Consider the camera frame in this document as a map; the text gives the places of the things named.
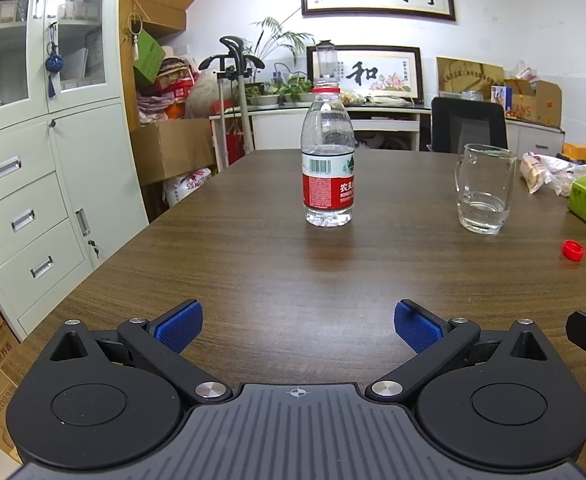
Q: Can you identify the open cardboard box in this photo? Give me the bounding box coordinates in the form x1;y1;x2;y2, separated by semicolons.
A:
504;78;564;127

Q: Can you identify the pile of bags and cloth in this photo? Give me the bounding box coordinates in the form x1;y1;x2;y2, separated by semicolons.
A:
135;55;198;123

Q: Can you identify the clear glass mug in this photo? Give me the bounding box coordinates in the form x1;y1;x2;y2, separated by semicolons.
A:
454;143;518;235

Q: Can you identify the blue hanging ornament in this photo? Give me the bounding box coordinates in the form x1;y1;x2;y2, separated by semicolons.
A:
44;21;64;98

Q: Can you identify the small potted plant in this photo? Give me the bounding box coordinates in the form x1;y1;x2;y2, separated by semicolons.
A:
280;74;317;107
245;82;281;108

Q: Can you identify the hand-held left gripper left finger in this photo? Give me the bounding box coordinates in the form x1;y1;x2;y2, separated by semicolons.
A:
48;299;234;403

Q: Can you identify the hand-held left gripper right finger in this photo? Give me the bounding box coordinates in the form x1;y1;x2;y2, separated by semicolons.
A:
365;299;548;403

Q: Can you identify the white low cabinet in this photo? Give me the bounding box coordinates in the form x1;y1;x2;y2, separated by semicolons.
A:
504;117;567;157

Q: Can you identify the metal stand with black handles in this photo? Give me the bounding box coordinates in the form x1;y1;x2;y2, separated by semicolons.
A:
198;35;266;171

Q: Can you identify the clear blender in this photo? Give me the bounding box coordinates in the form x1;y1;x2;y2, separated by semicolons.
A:
315;39;342;85

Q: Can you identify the large cardboard box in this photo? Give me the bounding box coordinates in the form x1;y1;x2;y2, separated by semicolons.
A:
132;117;218;186

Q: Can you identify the small picture box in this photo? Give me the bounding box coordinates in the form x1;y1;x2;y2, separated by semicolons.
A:
491;85;512;113

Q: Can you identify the green paper bag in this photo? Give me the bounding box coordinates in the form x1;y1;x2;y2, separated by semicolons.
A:
134;29;166;86

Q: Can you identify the tall leafy plant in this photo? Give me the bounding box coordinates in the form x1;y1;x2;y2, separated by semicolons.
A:
249;16;316;86

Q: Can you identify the clear plastic water bottle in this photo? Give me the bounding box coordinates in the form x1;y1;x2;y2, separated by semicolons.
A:
300;94;358;228

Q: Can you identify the white filing cabinet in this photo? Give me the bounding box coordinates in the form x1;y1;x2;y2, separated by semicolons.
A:
0;0;151;341

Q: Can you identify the hanging ring ornament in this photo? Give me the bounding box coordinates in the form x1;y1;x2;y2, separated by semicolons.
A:
127;11;144;61

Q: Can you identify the gold plaque board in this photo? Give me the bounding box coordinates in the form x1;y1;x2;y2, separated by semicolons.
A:
436;56;505;100

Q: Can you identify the white side desk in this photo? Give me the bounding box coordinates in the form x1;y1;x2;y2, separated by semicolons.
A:
209;104;434;171

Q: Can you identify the plastic bag of bread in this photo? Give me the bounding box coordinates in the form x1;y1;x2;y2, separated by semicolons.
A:
519;151;586;196

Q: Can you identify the white printed sack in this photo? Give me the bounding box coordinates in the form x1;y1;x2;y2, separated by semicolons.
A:
163;166;212;209

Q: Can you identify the black office chair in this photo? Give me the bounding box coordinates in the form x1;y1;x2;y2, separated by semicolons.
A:
430;96;508;155

